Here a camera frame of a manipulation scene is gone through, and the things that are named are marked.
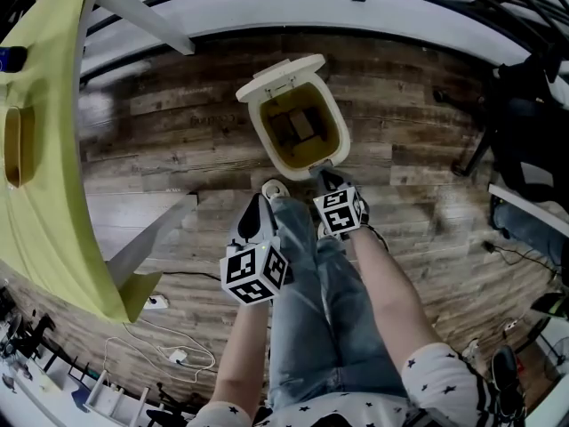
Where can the white table leg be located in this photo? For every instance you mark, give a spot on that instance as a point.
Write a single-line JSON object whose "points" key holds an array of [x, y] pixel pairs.
{"points": [[142, 16], [151, 238]]}

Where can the person's white shoe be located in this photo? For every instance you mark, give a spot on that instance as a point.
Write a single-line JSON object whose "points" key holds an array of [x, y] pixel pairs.
{"points": [[274, 188], [323, 230]]}

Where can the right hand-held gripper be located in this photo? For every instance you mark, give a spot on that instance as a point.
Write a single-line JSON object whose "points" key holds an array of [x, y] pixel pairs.
{"points": [[340, 214]]}

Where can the person's left forearm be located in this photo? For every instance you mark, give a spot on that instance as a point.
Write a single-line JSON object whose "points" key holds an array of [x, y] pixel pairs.
{"points": [[242, 354]]}

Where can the person's right forearm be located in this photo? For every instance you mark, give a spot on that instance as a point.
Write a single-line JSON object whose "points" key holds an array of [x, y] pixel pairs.
{"points": [[391, 292]]}

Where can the yellow bin liner bag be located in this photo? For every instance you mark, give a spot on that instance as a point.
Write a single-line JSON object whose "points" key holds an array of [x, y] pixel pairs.
{"points": [[326, 142]]}

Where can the table with green cloth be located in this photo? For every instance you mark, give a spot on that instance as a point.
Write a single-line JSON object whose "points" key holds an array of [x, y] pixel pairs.
{"points": [[49, 194]]}

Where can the brown paper bag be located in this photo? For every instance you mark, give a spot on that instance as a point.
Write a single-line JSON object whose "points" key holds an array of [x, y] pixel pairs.
{"points": [[20, 147]]}

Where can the black shoe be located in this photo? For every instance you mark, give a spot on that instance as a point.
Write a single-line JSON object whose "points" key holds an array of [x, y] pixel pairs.
{"points": [[504, 369]]}

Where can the white power strip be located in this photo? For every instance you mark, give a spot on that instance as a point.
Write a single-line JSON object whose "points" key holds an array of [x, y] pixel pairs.
{"points": [[156, 302]]}

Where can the black and blue phone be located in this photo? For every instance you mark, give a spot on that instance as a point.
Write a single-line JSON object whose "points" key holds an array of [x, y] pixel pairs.
{"points": [[12, 59]]}

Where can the black chair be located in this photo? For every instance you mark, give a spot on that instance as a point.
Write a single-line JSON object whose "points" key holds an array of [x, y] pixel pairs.
{"points": [[520, 118]]}

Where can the person's blue jeans legs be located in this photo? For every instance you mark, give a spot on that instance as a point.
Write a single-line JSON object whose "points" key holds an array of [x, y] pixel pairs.
{"points": [[311, 309]]}

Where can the person's star print shirt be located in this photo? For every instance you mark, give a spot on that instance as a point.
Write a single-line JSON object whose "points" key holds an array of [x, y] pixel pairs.
{"points": [[435, 389]]}

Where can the white trash bin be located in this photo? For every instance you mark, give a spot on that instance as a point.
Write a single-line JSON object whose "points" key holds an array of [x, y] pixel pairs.
{"points": [[340, 125]]}

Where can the white trash bin lid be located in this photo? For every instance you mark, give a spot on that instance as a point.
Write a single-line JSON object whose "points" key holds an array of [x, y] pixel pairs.
{"points": [[284, 74]]}

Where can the brown cardboard in bin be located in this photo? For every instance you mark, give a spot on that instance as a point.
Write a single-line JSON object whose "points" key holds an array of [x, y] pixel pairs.
{"points": [[298, 125]]}

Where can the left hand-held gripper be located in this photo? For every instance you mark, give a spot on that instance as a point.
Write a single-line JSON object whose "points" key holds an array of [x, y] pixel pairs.
{"points": [[253, 269]]}

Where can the white wooden rack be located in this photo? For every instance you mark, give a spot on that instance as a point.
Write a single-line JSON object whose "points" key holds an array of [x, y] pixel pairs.
{"points": [[115, 398]]}

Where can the standing fan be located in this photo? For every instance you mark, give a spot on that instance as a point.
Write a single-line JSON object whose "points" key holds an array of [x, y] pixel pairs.
{"points": [[558, 349]]}

